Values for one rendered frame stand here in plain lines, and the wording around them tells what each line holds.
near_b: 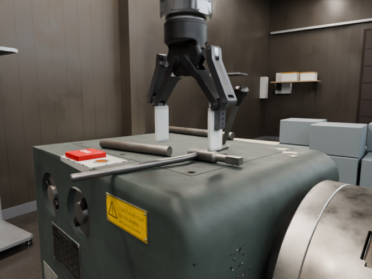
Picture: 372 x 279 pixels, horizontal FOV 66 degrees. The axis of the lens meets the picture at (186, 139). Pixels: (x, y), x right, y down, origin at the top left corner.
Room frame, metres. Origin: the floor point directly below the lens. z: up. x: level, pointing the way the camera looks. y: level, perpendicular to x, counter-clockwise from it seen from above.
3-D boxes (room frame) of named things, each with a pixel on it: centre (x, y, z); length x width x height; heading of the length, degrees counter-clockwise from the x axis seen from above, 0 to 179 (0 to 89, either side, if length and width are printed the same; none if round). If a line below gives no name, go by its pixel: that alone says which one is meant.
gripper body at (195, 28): (0.51, 0.00, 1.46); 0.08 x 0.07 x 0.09; 44
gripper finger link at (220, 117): (0.45, -0.06, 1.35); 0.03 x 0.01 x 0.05; 44
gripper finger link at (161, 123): (0.56, 0.05, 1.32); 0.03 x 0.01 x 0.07; 134
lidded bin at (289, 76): (8.72, -3.13, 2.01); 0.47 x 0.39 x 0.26; 54
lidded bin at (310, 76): (8.41, -3.55, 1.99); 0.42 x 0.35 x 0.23; 54
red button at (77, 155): (0.57, 0.20, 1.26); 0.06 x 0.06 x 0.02; 44
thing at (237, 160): (0.52, -0.05, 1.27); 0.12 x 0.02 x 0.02; 49
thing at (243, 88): (0.64, -0.12, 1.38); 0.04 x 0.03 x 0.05; 44
